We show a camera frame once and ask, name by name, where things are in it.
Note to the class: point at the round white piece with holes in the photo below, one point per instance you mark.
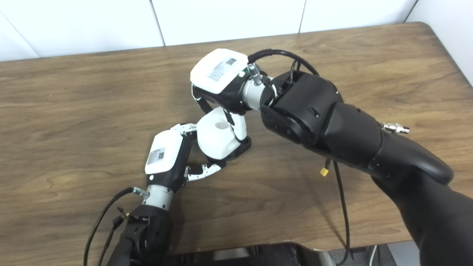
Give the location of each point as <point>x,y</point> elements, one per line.
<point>218,138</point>

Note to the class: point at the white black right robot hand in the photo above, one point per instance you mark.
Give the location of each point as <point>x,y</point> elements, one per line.
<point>218,72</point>

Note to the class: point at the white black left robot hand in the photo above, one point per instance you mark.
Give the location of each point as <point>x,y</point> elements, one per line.
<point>166,153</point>

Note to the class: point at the black holder part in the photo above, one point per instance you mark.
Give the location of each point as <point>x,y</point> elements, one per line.
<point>242,147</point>

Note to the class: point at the silver connector plug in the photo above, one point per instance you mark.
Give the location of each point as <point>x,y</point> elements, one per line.
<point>395,128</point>

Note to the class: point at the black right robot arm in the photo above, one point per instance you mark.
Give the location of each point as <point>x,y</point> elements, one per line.
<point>351,136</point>

